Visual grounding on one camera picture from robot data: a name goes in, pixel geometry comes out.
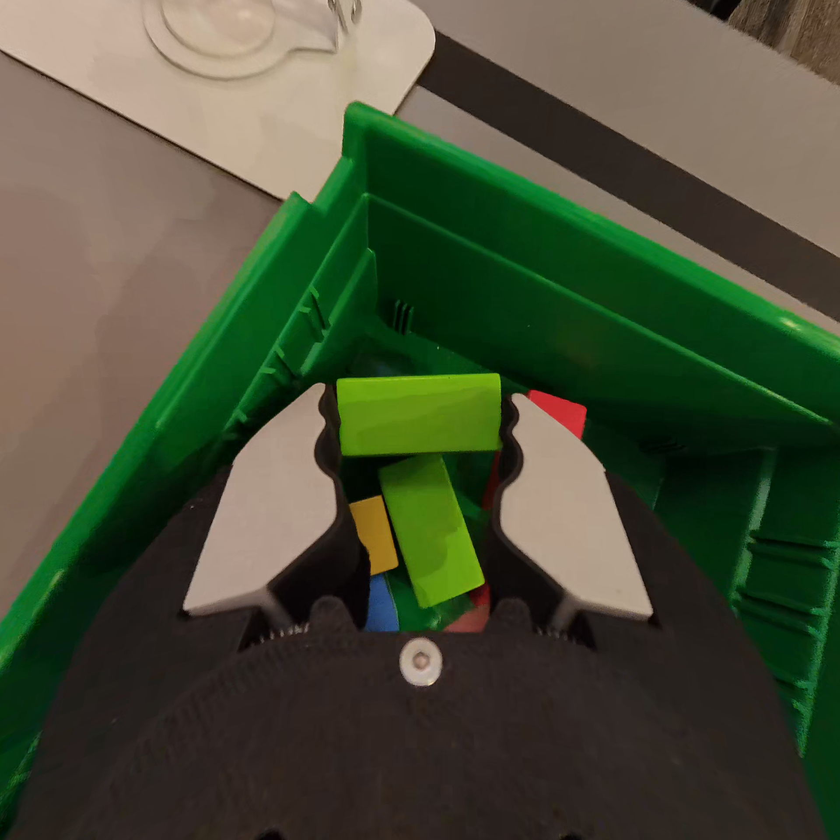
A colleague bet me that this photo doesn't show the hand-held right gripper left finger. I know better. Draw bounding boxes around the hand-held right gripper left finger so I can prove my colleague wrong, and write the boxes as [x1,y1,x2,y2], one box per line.
[182,382,371,630]

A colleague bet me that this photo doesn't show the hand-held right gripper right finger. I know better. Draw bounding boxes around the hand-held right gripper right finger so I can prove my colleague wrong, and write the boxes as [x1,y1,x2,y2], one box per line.
[481,392,655,636]

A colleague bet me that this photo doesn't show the lime green wooden block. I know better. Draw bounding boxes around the lime green wooden block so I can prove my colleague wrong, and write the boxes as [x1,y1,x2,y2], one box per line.
[378,454,487,609]
[336,373,503,458]

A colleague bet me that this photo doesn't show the green plastic bin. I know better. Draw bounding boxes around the green plastic bin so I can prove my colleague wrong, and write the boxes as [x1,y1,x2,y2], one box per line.
[0,100,840,808]

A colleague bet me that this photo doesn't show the yellow wooden cube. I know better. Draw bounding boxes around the yellow wooden cube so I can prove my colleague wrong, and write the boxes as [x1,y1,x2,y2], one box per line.
[349,495,400,576]

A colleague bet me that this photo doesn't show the long red wooden block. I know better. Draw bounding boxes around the long red wooden block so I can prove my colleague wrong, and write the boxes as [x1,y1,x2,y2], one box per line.
[482,390,588,513]

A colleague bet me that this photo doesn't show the small red wooden cube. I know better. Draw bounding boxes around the small red wooden cube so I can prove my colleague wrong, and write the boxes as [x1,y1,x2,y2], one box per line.
[446,584,491,634]

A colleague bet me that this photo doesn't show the light blue wooden cube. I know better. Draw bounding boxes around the light blue wooden cube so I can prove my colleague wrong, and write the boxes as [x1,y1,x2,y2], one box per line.
[364,574,401,633]

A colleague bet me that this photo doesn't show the clear acrylic magnifier plate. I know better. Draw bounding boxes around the clear acrylic magnifier plate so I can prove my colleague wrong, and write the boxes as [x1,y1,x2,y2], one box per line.
[141,0,342,81]

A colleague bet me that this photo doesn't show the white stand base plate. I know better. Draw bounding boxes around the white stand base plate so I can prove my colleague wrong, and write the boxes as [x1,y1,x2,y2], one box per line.
[0,0,437,201]

